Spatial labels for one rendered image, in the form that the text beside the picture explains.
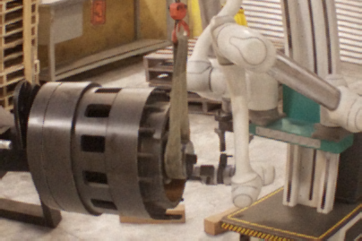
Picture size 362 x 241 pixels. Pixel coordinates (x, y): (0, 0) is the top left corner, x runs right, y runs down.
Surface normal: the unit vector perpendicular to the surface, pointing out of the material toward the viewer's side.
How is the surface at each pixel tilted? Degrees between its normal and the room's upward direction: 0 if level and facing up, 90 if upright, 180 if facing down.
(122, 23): 90
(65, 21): 90
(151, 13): 90
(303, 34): 90
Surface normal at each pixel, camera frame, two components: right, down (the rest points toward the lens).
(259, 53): 0.20, 0.19
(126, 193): -0.23, 0.48
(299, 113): -0.72, 0.22
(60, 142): -0.25, -0.18
